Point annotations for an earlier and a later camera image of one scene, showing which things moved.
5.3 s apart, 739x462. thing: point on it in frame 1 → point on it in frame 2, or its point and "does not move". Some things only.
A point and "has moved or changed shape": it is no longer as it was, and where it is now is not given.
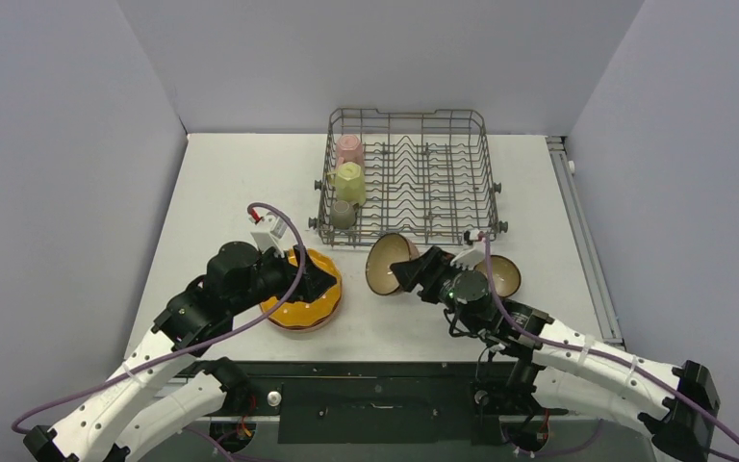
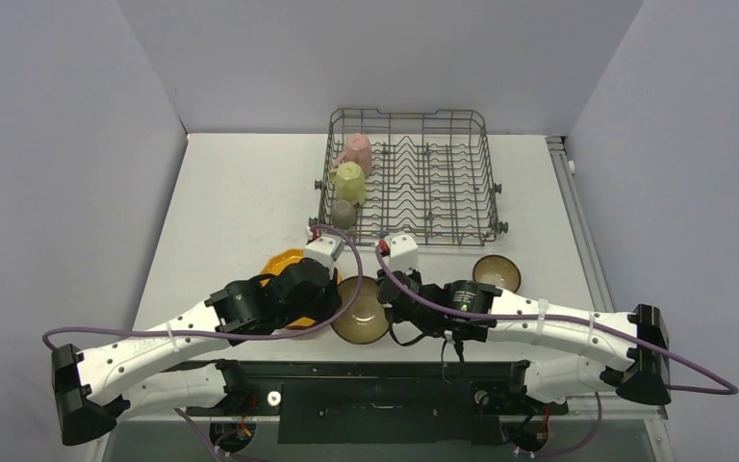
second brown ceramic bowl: (506, 276) does not move
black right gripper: (429, 270) → (393, 288)
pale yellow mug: (349, 184) does not move
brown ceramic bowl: (387, 249) has moved or changed shape
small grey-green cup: (343, 214) does not move
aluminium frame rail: (606, 324) does not move
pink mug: (349, 149) has moved or changed shape
